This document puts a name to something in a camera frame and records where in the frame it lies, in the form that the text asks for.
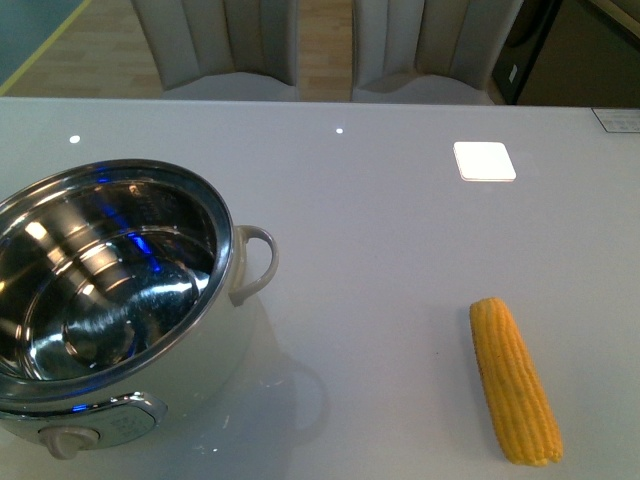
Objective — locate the beige chair on left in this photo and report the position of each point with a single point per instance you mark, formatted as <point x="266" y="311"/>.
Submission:
<point x="223" y="50"/>

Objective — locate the beige chair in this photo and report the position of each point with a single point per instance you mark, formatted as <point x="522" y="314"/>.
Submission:
<point x="427" y="51"/>
<point x="223" y="50"/>

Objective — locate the yellow corn cob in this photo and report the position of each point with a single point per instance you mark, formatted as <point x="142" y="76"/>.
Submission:
<point x="524" y="424"/>

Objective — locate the black washing machine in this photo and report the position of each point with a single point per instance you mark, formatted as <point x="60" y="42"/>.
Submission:
<point x="522" y="47"/>

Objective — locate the label sticker on table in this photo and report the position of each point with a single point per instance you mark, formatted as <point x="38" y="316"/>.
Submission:
<point x="618" y="120"/>

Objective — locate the beige chair on right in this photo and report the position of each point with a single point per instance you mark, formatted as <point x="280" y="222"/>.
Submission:
<point x="427" y="51"/>

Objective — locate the white electric cooking pot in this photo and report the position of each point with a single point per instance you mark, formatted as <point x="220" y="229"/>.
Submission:
<point x="124" y="302"/>

